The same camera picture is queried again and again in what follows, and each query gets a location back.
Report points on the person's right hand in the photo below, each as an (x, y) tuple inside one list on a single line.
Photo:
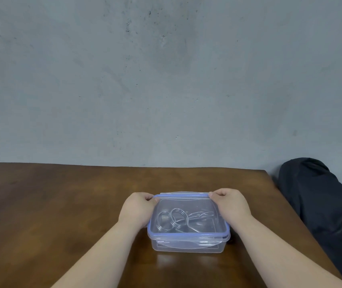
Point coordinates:
[(232, 203)]

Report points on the dark blue bag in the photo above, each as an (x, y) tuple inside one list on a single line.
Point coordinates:
[(321, 212)]

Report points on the person's left hand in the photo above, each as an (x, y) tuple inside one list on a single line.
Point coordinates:
[(136, 208)]

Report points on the person's left forearm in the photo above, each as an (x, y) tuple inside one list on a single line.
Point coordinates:
[(99, 256)]

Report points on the person's left fingers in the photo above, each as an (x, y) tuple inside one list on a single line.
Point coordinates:
[(150, 198)]

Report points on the person's right fingers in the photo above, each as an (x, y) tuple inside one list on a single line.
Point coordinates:
[(216, 195)]

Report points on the clear lid with blue rim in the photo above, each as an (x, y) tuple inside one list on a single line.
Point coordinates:
[(188, 215)]

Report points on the clear plastic container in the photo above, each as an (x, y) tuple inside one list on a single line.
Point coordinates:
[(189, 233)]

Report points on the person's right forearm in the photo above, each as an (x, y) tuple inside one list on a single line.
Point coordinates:
[(282, 254)]

